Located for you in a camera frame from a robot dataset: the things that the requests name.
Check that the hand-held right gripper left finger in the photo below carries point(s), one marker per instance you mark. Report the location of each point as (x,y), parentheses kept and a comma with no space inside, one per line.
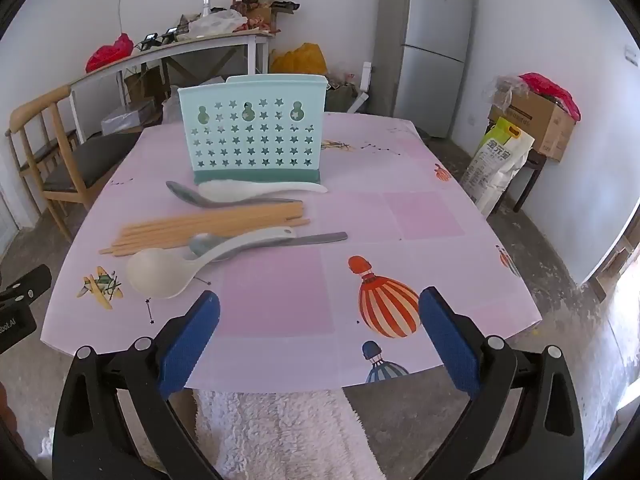
(192,340)

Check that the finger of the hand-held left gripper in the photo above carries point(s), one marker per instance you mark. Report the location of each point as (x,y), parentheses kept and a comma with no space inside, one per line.
(27,285)

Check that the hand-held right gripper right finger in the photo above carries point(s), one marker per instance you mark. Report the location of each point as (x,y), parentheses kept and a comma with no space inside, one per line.
(447,340)

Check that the large white round spoon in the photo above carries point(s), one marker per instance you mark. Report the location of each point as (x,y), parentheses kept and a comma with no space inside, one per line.
(155,272)

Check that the pile of wooden chopsticks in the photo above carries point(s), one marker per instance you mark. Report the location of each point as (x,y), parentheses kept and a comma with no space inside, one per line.
(200,225)

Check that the grey spoon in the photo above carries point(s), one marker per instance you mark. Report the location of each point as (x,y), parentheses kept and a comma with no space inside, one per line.
(182,192)

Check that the small white spoon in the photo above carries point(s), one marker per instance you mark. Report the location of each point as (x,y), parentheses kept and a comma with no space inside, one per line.
(225,191)

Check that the grey-blue spoon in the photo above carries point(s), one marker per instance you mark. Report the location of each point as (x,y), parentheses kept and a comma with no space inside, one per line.
(320,238)

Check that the light blue utensil holder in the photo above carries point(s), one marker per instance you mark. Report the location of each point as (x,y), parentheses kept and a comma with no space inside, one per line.
(250,135)

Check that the pink printed tablecloth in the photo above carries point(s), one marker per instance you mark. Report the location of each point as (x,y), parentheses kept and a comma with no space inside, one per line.
(400,260)

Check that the white fluffy garment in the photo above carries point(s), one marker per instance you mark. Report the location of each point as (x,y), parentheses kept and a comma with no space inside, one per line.
(280,435)

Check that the white and yellow sack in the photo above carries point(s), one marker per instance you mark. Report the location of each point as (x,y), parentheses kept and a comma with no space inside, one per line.
(492,170)

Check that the wooden chair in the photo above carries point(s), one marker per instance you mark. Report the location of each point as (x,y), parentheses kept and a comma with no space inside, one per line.
(37,102)

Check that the dark stool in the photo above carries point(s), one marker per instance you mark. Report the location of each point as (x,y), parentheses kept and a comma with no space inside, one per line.
(532,170)

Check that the grey flat box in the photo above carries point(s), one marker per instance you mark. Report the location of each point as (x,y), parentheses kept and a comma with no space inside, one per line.
(130,117)

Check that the cardboard box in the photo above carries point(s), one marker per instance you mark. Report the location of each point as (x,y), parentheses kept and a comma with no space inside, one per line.
(547,125)

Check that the red plastic bag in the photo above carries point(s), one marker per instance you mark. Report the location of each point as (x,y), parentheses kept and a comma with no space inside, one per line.
(107,55)

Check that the green bag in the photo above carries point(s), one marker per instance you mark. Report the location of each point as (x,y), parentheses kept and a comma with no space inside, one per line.
(342,96)

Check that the red bag on cardboard box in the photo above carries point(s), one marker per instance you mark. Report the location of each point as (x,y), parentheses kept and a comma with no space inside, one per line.
(550,90)

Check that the black charger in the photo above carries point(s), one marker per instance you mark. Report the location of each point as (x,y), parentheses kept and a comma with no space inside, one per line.
(149,41)
(171,35)

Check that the white upright box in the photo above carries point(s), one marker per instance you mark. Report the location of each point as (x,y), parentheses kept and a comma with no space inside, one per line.
(367,76)

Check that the white side table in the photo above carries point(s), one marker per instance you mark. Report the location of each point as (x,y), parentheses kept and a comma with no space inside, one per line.
(200,45)

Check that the grey refrigerator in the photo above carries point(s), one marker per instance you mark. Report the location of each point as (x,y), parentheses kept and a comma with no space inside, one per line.
(425,45)

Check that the yellow plastic bag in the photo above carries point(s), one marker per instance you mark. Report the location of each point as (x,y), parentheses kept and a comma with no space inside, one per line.
(300,60)

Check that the white plastic bag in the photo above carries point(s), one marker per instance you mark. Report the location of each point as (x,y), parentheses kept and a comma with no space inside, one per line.
(217,24)

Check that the glass bottle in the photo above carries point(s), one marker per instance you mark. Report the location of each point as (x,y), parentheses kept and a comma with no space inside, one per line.
(205,7)

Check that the pile of snack packages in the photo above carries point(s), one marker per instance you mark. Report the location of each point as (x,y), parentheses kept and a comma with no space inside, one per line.
(260,7)

